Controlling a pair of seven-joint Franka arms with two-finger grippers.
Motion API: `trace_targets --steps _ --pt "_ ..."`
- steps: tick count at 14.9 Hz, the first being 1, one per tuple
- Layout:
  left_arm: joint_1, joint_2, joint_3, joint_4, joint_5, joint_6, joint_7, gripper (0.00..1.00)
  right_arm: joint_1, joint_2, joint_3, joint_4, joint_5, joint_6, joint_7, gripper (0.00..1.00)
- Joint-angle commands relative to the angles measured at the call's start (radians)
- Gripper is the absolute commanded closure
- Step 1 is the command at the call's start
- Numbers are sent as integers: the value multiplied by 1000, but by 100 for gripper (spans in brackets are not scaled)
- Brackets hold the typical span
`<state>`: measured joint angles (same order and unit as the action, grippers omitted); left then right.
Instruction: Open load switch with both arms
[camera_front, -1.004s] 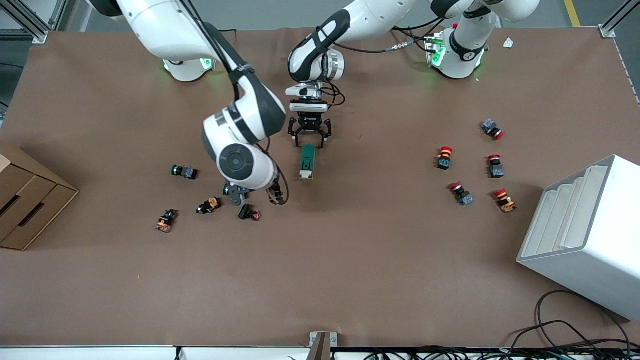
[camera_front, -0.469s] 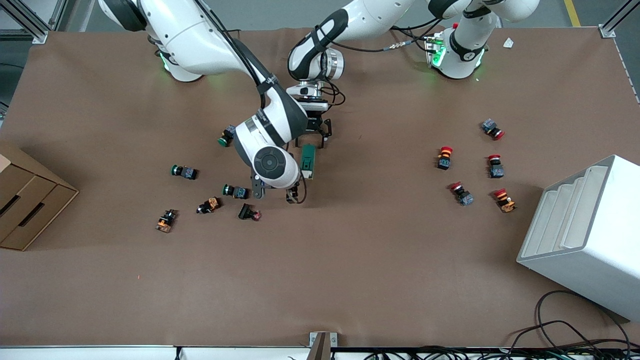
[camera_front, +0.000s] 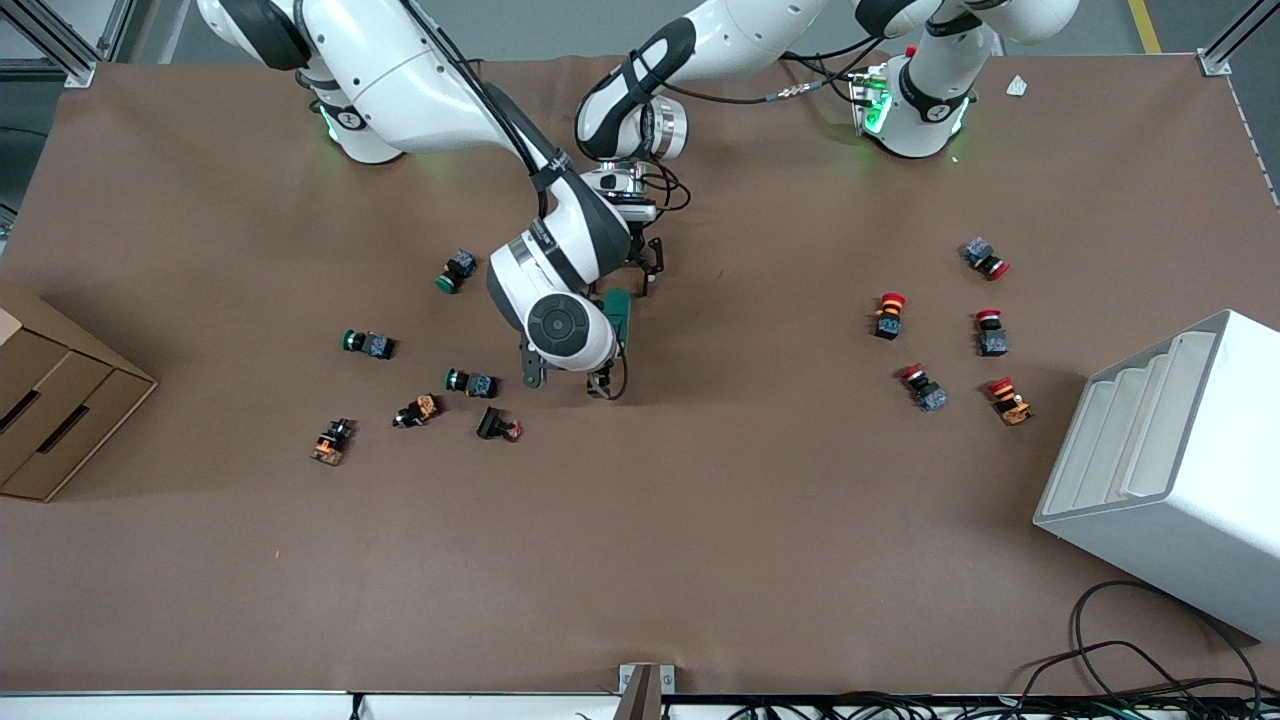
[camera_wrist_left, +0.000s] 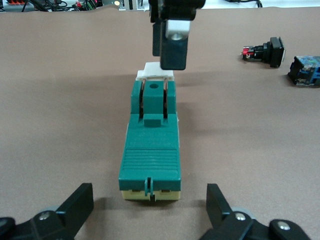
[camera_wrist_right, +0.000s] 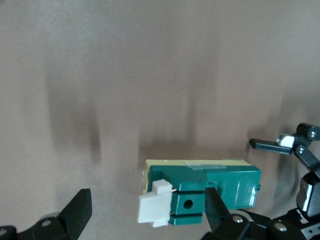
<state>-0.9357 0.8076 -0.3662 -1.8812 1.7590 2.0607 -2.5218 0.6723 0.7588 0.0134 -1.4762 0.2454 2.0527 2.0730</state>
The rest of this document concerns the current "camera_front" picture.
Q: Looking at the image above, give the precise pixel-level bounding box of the green load switch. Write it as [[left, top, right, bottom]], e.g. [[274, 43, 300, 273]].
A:
[[602, 287, 634, 361]]

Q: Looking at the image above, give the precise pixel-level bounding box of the brown paper table cover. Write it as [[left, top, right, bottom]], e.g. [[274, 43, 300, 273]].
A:
[[0, 55, 1280, 696]]

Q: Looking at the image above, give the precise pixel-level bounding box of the red button orange block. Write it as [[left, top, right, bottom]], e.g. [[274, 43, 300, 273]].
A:
[[986, 376, 1034, 427]]

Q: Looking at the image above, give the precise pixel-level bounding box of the brown cardboard box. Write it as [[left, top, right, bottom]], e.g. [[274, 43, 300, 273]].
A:
[[0, 283, 159, 503]]

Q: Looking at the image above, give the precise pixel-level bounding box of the white slotted storage bin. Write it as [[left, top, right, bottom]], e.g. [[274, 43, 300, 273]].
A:
[[1033, 309, 1280, 644]]

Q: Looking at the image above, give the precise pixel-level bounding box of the black looped gripper cable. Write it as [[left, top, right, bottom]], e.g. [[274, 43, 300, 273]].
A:
[[640, 160, 693, 213]]

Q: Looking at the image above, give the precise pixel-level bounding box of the black switch dark red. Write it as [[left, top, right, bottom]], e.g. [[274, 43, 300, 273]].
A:
[[475, 405, 524, 443]]

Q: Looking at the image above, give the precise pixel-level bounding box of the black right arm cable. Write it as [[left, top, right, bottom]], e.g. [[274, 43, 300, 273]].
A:
[[400, 0, 576, 216]]

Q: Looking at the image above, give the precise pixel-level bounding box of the metal table edge bracket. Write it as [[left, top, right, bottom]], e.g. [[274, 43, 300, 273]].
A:
[[617, 662, 677, 720]]

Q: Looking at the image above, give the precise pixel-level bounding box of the black floor cable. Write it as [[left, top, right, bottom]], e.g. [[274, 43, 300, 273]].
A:
[[1070, 580, 1266, 701], [690, 692, 1280, 720], [1018, 640, 1280, 701]]

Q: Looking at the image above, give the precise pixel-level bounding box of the white table edge rail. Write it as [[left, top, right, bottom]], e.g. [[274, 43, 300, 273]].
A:
[[0, 690, 1280, 720]]

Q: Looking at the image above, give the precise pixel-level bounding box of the aluminium frame profile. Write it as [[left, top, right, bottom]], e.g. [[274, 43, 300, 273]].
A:
[[0, 0, 101, 89], [1197, 0, 1280, 77]]

